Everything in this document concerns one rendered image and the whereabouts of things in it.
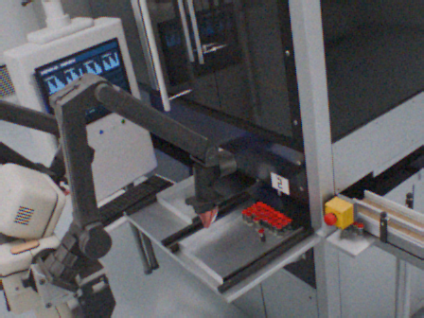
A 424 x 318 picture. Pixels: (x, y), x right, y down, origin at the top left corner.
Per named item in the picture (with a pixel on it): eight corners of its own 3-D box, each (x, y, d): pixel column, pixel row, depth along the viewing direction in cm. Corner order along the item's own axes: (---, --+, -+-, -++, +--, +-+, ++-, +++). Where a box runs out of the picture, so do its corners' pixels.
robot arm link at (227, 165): (187, 139, 140) (206, 149, 134) (220, 130, 146) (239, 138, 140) (188, 177, 145) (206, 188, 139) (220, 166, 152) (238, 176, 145)
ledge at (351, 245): (353, 223, 171) (352, 219, 170) (382, 238, 161) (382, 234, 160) (326, 242, 165) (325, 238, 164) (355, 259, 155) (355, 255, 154)
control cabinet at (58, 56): (138, 158, 258) (97, 8, 221) (161, 167, 245) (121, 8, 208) (54, 204, 231) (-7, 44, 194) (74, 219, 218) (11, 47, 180)
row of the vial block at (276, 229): (252, 216, 182) (250, 205, 180) (285, 237, 168) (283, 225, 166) (247, 219, 181) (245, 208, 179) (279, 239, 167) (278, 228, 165)
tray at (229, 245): (255, 206, 187) (254, 199, 186) (303, 235, 168) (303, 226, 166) (180, 250, 172) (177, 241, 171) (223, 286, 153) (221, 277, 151)
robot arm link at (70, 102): (40, 81, 108) (57, 92, 101) (96, 69, 115) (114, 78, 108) (70, 245, 129) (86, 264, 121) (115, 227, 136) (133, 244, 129)
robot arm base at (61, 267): (35, 259, 125) (48, 283, 116) (51, 234, 125) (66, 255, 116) (61, 271, 130) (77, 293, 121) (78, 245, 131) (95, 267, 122)
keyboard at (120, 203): (155, 176, 237) (154, 172, 236) (174, 185, 227) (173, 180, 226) (85, 218, 215) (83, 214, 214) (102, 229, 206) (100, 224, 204)
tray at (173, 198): (223, 167, 218) (221, 160, 217) (262, 186, 198) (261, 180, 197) (157, 201, 203) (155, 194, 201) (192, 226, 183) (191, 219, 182)
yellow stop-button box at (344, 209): (340, 211, 162) (339, 193, 159) (358, 220, 157) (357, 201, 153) (325, 222, 159) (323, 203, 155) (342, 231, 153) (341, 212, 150)
